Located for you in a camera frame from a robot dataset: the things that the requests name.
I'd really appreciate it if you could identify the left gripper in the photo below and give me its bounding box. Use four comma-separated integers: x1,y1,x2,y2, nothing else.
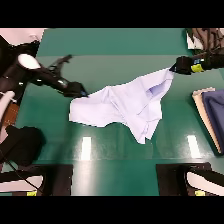
63,81,89,99

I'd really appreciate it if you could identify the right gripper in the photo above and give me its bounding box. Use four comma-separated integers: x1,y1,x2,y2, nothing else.
169,55,194,76

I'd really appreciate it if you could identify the lilac shirt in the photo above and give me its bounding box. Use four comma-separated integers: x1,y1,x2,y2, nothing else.
68,67,175,145

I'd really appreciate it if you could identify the white garment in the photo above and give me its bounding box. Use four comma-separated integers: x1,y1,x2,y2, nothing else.
185,31,204,51

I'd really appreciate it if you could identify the dark brown garment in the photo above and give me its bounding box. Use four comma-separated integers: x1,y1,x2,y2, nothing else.
191,28,224,55

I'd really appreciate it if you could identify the dark blue folded garment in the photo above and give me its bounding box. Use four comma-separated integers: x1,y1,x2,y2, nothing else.
201,89,224,155

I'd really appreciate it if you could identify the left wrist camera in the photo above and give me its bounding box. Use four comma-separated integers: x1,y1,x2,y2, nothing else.
49,54,73,73

